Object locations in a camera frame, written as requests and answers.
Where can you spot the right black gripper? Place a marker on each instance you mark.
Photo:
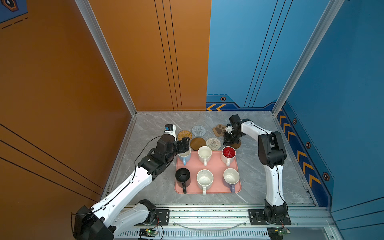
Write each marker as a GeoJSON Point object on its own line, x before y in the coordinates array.
{"type": "Point", "coordinates": [227, 141]}

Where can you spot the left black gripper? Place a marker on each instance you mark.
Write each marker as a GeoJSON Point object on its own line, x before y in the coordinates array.
{"type": "Point", "coordinates": [183, 145]}

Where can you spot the dark brown round coaster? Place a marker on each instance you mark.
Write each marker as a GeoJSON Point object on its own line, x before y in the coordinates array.
{"type": "Point", "coordinates": [236, 145]}

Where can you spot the white mug blue handle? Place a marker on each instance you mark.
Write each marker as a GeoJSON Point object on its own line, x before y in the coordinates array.
{"type": "Point", "coordinates": [185, 157]}

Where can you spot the woven orange round coaster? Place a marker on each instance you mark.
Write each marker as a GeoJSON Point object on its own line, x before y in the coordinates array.
{"type": "Point", "coordinates": [184, 134]}

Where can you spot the paw print brown coaster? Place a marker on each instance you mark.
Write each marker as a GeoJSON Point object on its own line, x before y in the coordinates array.
{"type": "Point", "coordinates": [219, 130]}

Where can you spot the grey round patterned coaster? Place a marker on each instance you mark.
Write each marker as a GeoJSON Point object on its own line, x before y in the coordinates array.
{"type": "Point", "coordinates": [198, 131]}

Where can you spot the black mug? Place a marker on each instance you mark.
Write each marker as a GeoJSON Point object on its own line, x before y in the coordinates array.
{"type": "Point", "coordinates": [183, 178]}

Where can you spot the white mug purple handle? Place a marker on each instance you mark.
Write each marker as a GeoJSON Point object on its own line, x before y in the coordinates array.
{"type": "Point", "coordinates": [230, 178]}

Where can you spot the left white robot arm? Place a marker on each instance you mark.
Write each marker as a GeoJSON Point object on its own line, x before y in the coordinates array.
{"type": "Point", "coordinates": [106, 219]}

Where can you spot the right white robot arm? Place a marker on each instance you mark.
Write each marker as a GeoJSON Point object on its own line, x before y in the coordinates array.
{"type": "Point", "coordinates": [272, 154]}

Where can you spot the plain brown round coaster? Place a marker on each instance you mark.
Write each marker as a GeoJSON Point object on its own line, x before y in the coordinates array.
{"type": "Point", "coordinates": [197, 143]}

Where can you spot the white patterned round coaster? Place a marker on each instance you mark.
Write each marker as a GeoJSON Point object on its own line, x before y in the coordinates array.
{"type": "Point", "coordinates": [213, 143]}

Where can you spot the red interior mug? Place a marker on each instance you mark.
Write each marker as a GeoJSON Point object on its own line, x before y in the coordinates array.
{"type": "Point", "coordinates": [228, 155]}

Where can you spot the cream white mug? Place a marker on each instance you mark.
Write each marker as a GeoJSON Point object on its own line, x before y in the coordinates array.
{"type": "Point", "coordinates": [205, 154]}

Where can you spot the pink rectangular tray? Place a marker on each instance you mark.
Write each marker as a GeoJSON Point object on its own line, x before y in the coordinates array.
{"type": "Point", "coordinates": [215, 178]}

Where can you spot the white mug front centre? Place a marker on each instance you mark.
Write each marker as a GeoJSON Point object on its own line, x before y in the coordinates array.
{"type": "Point", "coordinates": [205, 179]}

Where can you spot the left green circuit board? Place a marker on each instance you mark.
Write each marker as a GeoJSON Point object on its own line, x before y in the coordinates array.
{"type": "Point", "coordinates": [148, 234]}

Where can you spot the right circuit board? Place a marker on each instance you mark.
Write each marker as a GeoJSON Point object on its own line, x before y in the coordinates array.
{"type": "Point", "coordinates": [278, 233]}

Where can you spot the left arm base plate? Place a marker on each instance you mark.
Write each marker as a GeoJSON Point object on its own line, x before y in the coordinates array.
{"type": "Point", "coordinates": [161, 216]}

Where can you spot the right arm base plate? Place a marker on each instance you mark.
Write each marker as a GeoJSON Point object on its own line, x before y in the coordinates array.
{"type": "Point", "coordinates": [258, 217]}

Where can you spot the aluminium front rail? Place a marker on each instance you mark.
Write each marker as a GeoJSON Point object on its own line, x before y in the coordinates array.
{"type": "Point", "coordinates": [220, 217]}

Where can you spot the right aluminium corner post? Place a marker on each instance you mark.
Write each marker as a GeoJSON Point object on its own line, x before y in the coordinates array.
{"type": "Point", "coordinates": [315, 39]}

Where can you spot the aluminium corner post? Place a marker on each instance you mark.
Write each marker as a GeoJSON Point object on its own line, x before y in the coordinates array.
{"type": "Point", "coordinates": [104, 49]}
{"type": "Point", "coordinates": [315, 39]}

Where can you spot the left aluminium corner post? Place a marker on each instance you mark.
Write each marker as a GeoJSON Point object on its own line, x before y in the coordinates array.
{"type": "Point", "coordinates": [104, 49]}

